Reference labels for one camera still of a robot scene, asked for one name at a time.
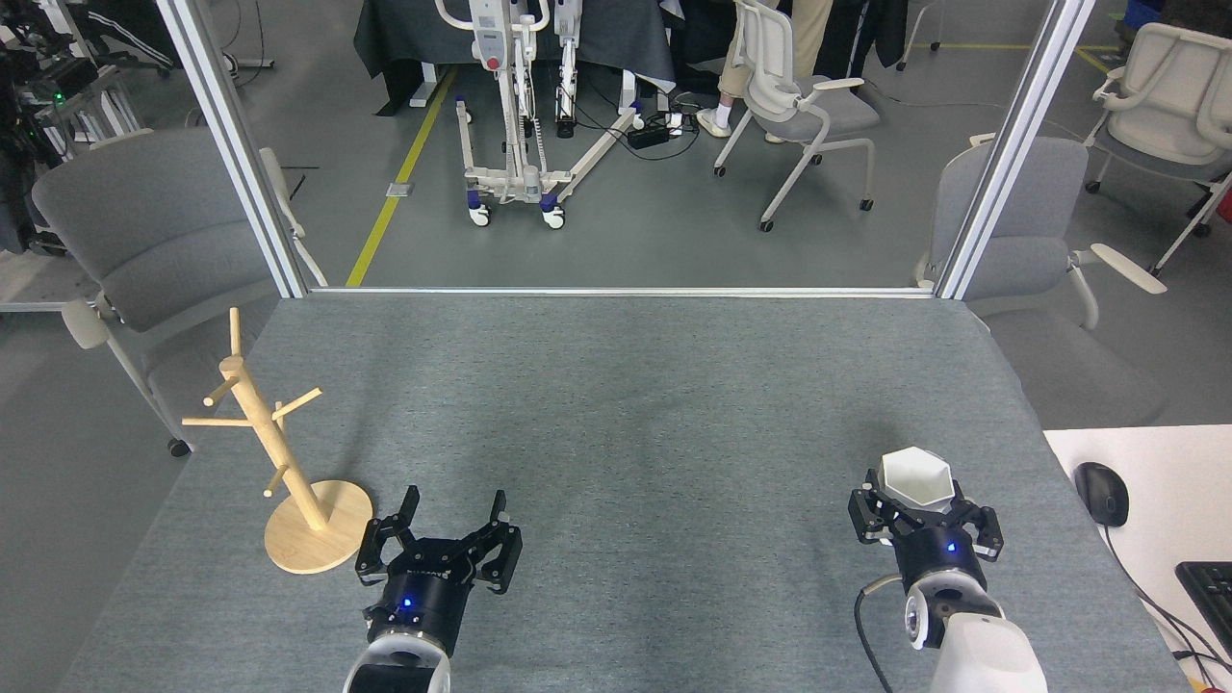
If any white desk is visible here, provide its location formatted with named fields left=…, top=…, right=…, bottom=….
left=1044, top=424, right=1232, bottom=693

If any silver table edge rail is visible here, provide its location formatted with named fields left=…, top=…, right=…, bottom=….
left=308, top=286, right=939, bottom=299

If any wooden cup rack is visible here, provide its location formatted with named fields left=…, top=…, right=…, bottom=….
left=182, top=308, right=373, bottom=576

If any black keyboard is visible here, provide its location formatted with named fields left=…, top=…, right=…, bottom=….
left=1175, top=561, right=1232, bottom=657

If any black computer mouse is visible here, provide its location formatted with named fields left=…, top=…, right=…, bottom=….
left=1074, top=462, right=1130, bottom=527

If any white hexagonal cup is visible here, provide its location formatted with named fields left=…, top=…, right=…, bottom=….
left=879, top=447, right=956, bottom=513

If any black mouse cable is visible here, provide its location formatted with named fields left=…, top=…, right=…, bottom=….
left=1102, top=525, right=1232, bottom=677

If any silver frame post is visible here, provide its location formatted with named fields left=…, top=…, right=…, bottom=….
left=934, top=0, right=1098, bottom=301
left=157, top=0, right=328, bottom=299

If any grey padded chair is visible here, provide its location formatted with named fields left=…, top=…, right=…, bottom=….
left=914, top=135, right=1168, bottom=429
left=32, top=128, right=328, bottom=458

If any white office chair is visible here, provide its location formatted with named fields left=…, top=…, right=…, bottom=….
left=1086, top=21, right=1232, bottom=275

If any white stand on wheels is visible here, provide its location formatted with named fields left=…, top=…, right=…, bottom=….
left=435, top=0, right=644, bottom=230

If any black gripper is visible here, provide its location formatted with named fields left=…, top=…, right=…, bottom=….
left=848, top=469, right=1004, bottom=586
left=355, top=484, right=524, bottom=656

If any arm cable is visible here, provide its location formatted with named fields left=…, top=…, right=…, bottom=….
left=855, top=575, right=906, bottom=693

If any table with dark cloth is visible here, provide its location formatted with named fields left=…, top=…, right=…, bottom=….
left=353, top=0, right=677, bottom=116

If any white mesh chair grey seat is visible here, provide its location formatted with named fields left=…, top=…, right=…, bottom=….
left=713, top=0, right=882, bottom=233

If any black equipment cart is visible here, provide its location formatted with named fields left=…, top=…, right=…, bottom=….
left=0, top=19, right=145, bottom=256

